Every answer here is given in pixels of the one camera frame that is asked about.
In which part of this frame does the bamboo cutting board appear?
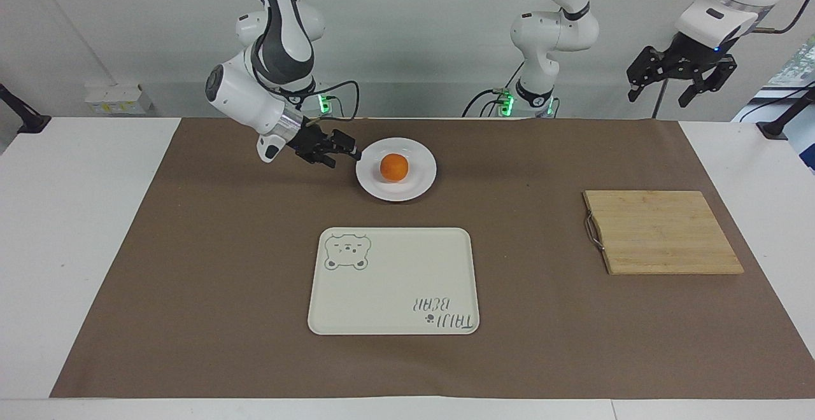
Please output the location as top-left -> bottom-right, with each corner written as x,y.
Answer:
583,190 -> 745,276

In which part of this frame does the white round plate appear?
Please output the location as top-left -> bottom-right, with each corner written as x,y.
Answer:
355,137 -> 438,202

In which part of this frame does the black cable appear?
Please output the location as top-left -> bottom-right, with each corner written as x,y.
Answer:
315,80 -> 361,122
754,0 -> 815,34
462,87 -> 511,119

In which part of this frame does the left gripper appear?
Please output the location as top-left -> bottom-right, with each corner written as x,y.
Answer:
627,30 -> 739,109

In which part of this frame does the orange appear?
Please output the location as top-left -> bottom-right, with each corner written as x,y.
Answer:
380,153 -> 410,183

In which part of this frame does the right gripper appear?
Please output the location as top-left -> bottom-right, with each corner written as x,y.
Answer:
287,125 -> 363,169

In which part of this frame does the white wall socket box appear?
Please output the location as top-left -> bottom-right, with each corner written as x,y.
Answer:
84,82 -> 154,116

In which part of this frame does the cream tray with bear print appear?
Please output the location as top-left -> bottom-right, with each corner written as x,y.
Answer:
308,227 -> 480,336

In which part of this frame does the black stand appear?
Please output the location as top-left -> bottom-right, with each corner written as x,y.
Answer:
0,83 -> 52,135
756,85 -> 815,140

